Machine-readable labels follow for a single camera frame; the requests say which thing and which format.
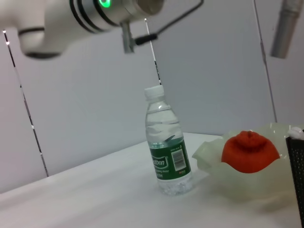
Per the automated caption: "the clear water bottle green label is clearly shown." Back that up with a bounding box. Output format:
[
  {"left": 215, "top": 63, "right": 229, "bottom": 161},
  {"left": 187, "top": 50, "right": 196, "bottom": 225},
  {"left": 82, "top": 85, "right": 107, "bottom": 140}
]
[{"left": 143, "top": 85, "right": 193, "bottom": 197}]

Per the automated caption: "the grey metal rod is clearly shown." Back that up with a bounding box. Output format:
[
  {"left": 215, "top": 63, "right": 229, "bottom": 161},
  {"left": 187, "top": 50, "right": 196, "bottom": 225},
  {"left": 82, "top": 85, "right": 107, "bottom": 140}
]
[{"left": 270, "top": 0, "right": 304, "bottom": 59}]

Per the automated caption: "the green glass fruit plate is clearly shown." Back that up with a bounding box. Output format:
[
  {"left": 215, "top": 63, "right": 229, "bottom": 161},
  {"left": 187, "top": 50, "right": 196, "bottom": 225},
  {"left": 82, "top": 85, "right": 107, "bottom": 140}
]
[{"left": 191, "top": 122, "right": 304, "bottom": 212}]

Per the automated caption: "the black mesh pen holder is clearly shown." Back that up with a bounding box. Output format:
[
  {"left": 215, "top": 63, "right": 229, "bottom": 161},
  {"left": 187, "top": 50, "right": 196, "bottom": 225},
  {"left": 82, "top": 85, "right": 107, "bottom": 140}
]
[{"left": 285, "top": 129, "right": 304, "bottom": 228}]

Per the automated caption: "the left gripper cable with plugs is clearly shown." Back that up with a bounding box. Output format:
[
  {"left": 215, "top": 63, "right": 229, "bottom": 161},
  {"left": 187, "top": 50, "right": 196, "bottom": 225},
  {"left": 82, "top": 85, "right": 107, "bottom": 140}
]
[{"left": 120, "top": 0, "right": 205, "bottom": 54}]

